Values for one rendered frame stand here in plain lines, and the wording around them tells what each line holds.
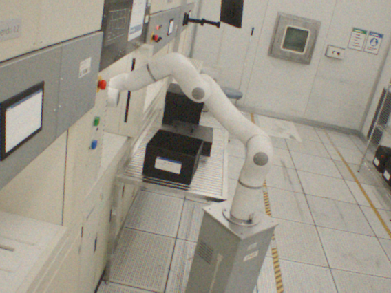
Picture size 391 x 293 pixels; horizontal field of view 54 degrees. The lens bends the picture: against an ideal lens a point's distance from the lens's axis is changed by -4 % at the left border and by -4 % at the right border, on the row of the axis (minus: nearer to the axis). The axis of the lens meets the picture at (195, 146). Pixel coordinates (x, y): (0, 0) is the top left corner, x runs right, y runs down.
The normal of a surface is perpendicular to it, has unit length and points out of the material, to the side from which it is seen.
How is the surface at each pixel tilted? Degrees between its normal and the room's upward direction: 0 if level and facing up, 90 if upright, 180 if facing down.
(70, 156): 90
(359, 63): 90
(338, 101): 90
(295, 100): 90
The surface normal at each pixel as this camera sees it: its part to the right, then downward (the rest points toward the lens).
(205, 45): -0.08, 0.37
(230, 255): -0.75, 0.11
